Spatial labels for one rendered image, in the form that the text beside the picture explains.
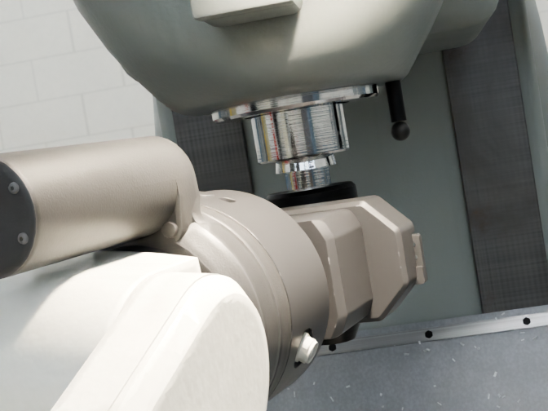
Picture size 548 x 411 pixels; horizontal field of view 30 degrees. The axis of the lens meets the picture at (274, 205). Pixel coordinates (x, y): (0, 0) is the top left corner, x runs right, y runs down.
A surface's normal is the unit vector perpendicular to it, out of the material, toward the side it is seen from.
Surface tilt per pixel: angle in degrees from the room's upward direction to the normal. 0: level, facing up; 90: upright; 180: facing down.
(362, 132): 90
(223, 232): 45
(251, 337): 98
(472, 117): 90
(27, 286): 23
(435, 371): 63
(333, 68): 150
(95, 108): 90
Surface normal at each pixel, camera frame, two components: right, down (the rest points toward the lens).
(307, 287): 0.89, -0.21
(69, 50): -0.14, 0.07
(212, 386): 0.92, 0.00
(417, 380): -0.18, -0.38
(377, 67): 0.50, 0.79
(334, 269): 0.37, 0.00
